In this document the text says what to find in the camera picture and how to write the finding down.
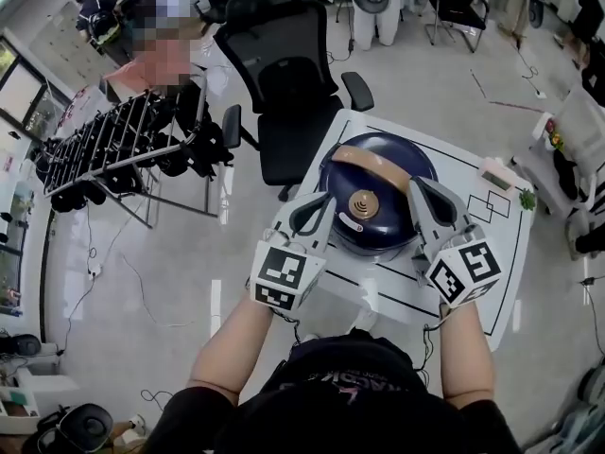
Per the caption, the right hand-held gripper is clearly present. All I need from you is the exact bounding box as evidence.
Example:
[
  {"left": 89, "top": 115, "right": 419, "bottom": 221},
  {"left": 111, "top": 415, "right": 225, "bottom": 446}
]
[{"left": 406, "top": 177, "right": 504, "bottom": 310}]

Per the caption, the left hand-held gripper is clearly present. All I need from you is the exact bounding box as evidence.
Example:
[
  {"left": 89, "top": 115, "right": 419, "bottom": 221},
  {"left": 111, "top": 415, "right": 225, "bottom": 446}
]
[{"left": 249, "top": 192, "right": 338, "bottom": 313}]

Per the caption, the dark blue rice cooker lid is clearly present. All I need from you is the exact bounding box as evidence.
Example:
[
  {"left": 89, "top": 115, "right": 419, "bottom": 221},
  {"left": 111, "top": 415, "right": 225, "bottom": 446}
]
[{"left": 319, "top": 131, "right": 439, "bottom": 254}]

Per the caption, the person's right forearm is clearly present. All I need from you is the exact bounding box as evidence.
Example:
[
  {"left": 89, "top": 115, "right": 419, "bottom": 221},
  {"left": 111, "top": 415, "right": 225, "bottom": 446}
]
[{"left": 438, "top": 300, "right": 497, "bottom": 409}]

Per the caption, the person's left forearm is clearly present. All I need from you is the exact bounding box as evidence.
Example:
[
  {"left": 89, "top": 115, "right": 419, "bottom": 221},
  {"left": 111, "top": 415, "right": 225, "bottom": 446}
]
[{"left": 186, "top": 295, "right": 276, "bottom": 407}]

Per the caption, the pink digital clock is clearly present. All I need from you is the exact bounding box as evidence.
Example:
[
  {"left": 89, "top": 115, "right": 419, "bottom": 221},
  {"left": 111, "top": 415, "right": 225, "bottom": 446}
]
[{"left": 476, "top": 156, "right": 517, "bottom": 193}]

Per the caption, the row of black hanging bags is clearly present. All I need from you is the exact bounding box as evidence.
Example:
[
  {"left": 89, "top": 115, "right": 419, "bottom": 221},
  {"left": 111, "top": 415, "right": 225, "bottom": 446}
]
[{"left": 35, "top": 82, "right": 235, "bottom": 215}]

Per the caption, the black cloth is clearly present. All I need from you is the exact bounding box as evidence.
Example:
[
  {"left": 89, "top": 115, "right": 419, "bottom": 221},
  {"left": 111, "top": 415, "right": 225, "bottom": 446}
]
[{"left": 552, "top": 148, "right": 583, "bottom": 203}]

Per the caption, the colourful flower bouquet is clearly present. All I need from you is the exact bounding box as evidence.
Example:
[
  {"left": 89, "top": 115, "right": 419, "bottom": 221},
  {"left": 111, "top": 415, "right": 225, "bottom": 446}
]
[{"left": 543, "top": 118, "right": 566, "bottom": 151}]

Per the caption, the white office chair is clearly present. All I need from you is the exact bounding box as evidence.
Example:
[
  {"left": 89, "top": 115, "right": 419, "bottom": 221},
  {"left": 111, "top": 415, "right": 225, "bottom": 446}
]
[{"left": 512, "top": 82, "right": 605, "bottom": 236}]

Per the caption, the black mesh office chair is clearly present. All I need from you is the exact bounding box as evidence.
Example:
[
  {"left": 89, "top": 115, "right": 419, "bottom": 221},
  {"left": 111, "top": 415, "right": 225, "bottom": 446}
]
[{"left": 213, "top": 0, "right": 376, "bottom": 203}]

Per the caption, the person's black shirt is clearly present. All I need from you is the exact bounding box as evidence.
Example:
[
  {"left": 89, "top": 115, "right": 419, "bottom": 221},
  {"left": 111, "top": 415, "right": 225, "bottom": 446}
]
[{"left": 150, "top": 328, "right": 524, "bottom": 454}]

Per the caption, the pink cloth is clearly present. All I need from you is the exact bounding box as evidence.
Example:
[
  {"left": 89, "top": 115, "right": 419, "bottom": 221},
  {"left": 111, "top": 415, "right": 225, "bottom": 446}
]
[{"left": 102, "top": 38, "right": 205, "bottom": 96}]

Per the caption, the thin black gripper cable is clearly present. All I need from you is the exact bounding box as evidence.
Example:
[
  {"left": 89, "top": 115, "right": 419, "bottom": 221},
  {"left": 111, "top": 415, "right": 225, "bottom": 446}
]
[
  {"left": 422, "top": 305, "right": 451, "bottom": 388},
  {"left": 271, "top": 307, "right": 304, "bottom": 347}
]

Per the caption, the white floor cable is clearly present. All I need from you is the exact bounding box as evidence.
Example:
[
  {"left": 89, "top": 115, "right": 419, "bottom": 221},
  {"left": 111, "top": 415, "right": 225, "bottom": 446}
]
[{"left": 120, "top": 253, "right": 196, "bottom": 328}]

